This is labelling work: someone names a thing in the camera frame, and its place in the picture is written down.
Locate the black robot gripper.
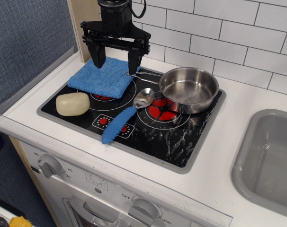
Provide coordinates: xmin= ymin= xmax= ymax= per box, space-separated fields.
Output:
xmin=81 ymin=4 xmax=151 ymax=73

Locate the spoon with blue handle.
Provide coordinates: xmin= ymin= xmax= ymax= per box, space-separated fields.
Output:
xmin=101 ymin=88 xmax=154 ymax=144

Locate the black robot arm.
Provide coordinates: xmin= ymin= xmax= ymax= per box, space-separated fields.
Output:
xmin=81 ymin=0 xmax=151 ymax=75

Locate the blue folded cloth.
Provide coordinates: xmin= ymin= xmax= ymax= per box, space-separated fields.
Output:
xmin=68 ymin=57 xmax=133 ymax=99

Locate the yellow cloth item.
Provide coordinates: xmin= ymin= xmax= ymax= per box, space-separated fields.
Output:
xmin=9 ymin=216 xmax=33 ymax=227

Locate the cream toy potato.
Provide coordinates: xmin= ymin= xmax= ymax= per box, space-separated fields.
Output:
xmin=55 ymin=92 xmax=90 ymax=116

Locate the stainless steel pot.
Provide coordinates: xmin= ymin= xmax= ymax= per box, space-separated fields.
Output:
xmin=126 ymin=67 xmax=220 ymax=115

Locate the black toy stove top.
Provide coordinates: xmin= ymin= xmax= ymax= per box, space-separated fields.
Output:
xmin=37 ymin=68 xmax=226 ymax=174

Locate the grey left oven knob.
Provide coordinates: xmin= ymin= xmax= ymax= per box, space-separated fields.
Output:
xmin=38 ymin=154 xmax=62 ymax=179

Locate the grey oven knob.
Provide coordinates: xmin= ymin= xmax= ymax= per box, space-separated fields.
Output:
xmin=38 ymin=154 xmax=62 ymax=179
xmin=128 ymin=199 xmax=159 ymax=227

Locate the white toy oven front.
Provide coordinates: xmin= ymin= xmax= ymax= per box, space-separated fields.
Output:
xmin=16 ymin=141 xmax=232 ymax=227

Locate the grey right oven knob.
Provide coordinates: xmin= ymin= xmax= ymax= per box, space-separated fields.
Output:
xmin=128 ymin=199 xmax=159 ymax=227

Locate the grey sink basin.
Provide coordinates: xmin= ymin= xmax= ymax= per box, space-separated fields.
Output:
xmin=231 ymin=109 xmax=287 ymax=217

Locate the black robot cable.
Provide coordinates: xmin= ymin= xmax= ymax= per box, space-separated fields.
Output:
xmin=130 ymin=0 xmax=146 ymax=18

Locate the wooden side post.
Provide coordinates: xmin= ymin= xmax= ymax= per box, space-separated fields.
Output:
xmin=66 ymin=0 xmax=104 ymax=64

